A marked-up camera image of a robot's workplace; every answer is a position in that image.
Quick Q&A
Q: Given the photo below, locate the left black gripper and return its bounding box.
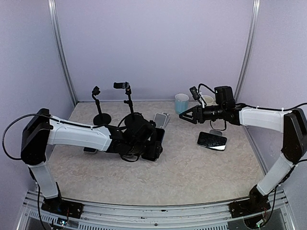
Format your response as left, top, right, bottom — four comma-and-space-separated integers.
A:
129, 140, 163, 158

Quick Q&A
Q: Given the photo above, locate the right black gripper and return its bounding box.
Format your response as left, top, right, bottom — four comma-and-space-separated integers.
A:
180, 104, 225, 124

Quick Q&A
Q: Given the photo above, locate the blue phone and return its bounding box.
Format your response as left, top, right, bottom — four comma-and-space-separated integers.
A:
153, 128, 165, 145

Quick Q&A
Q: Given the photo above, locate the grey folding phone stand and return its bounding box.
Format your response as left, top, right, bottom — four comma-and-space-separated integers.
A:
153, 113, 170, 128

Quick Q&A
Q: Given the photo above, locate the black phone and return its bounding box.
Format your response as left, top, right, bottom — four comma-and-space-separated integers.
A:
197, 132, 227, 151

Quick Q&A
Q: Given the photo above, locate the tall black phone stand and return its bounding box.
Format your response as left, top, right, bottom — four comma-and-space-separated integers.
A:
113, 82, 143, 127

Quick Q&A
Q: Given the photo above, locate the black round-base phone stand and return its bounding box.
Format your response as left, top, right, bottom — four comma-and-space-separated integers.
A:
92, 86, 111, 126

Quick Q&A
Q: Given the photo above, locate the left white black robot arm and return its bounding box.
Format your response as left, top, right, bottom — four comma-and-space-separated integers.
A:
9, 108, 165, 213

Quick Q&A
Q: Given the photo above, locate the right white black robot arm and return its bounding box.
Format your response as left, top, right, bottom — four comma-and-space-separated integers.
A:
179, 86, 307, 213

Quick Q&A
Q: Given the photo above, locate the light blue cup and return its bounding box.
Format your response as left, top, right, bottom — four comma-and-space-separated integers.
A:
175, 93, 189, 115

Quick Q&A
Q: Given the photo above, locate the cream ceramic mug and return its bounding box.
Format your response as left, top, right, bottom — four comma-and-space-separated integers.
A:
202, 95, 214, 106

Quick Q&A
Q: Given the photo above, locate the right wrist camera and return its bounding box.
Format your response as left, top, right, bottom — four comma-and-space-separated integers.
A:
189, 86, 207, 108

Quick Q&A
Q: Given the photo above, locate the right black camera cable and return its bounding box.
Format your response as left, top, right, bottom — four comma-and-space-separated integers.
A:
198, 83, 216, 93

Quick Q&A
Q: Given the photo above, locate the black camera cable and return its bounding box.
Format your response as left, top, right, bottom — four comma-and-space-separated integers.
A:
198, 83, 216, 93
1, 114, 52, 161

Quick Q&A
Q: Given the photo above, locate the front aluminium rail base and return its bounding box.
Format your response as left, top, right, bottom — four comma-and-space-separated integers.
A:
16, 189, 295, 230

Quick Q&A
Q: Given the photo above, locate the left black camera cable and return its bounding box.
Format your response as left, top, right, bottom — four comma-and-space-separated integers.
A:
1, 114, 52, 161

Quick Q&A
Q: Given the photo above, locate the right aluminium frame post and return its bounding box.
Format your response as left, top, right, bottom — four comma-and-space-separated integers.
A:
234, 0, 261, 102

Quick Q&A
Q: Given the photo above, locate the aluminium frame post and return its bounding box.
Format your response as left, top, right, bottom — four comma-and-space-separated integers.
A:
234, 0, 261, 102
48, 0, 78, 106

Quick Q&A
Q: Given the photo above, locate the left aluminium frame post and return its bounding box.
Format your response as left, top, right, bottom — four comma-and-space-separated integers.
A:
48, 0, 78, 106

